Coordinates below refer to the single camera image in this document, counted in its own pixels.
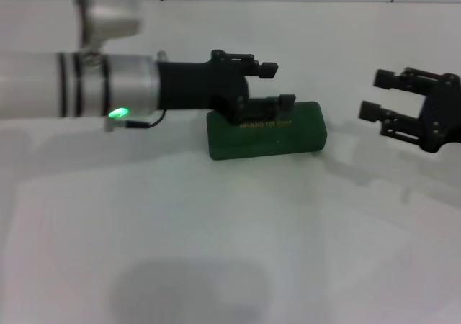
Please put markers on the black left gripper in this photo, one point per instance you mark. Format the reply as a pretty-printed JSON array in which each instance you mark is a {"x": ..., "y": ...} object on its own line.
[{"x": 194, "y": 84}]

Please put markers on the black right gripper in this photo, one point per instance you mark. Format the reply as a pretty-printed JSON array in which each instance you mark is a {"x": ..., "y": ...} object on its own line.
[{"x": 444, "y": 115}]

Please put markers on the green glasses case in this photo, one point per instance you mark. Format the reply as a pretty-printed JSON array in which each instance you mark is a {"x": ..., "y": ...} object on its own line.
[{"x": 273, "y": 140}]

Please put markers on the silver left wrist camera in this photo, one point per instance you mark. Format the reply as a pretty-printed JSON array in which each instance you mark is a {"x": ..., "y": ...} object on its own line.
[{"x": 111, "y": 14}]

